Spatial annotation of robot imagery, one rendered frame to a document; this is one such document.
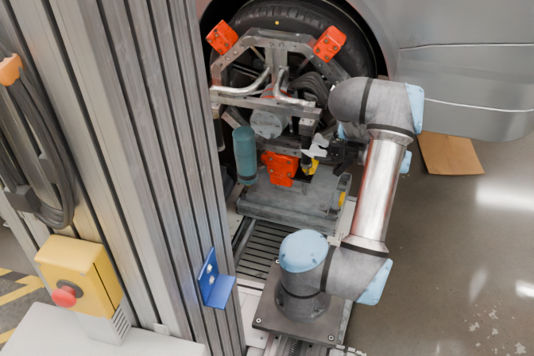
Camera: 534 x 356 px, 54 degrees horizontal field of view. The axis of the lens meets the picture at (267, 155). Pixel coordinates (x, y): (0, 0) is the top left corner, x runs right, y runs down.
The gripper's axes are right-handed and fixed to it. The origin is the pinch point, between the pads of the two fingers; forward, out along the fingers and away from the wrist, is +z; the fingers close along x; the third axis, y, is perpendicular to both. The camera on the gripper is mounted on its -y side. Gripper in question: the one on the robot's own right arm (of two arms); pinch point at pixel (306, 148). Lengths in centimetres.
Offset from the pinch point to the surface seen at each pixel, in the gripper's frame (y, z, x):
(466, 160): -82, -65, -103
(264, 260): -77, 20, -3
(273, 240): -77, 20, -15
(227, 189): -49, 41, -16
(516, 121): 3, -68, -31
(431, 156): -82, -46, -101
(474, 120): 1, -54, -30
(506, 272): -83, -86, -33
